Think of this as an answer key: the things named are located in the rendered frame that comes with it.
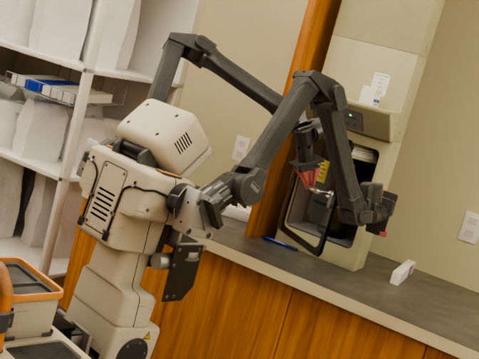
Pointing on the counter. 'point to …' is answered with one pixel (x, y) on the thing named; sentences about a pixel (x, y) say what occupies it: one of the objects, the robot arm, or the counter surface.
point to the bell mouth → (365, 154)
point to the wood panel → (309, 33)
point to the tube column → (390, 23)
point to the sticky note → (323, 171)
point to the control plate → (350, 119)
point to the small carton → (370, 95)
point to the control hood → (371, 120)
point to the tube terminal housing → (398, 87)
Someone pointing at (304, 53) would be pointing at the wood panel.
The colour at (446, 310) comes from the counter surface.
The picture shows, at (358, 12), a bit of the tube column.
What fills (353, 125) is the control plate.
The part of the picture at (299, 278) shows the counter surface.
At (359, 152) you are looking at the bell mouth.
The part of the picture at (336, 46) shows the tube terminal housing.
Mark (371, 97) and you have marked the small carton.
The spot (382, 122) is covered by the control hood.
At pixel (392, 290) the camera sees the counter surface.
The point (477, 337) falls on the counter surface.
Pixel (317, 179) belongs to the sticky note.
